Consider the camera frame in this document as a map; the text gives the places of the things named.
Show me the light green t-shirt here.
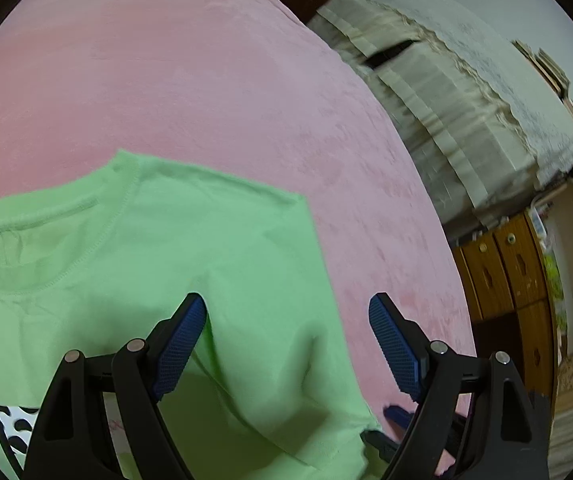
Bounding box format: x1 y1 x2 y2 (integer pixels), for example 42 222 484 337
0 149 384 480

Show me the pink bed blanket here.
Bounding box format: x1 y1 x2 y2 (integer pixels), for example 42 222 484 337
0 0 478 473

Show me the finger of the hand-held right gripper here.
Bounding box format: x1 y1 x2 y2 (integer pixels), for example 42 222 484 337
383 404 414 431
360 415 468 463

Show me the wooden drawer cabinet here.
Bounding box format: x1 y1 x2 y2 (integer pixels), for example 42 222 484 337
450 180 573 413

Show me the beige lace-covered sofa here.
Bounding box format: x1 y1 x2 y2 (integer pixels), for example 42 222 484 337
307 0 573 241

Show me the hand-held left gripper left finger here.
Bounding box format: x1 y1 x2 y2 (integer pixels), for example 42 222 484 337
21 292 210 480

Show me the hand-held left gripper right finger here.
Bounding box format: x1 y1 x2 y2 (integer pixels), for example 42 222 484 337
369 292 549 480

